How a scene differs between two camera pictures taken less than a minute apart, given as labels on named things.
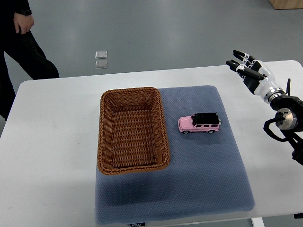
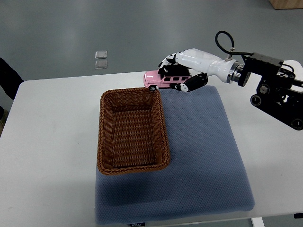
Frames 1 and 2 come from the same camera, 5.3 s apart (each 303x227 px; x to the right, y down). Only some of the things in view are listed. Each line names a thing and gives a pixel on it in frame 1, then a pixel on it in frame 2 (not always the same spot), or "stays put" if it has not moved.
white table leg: x=257 y=222 stays put
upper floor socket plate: x=101 y=54 stays put
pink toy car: x=200 y=122 to x=153 y=80
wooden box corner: x=279 y=4 stays put
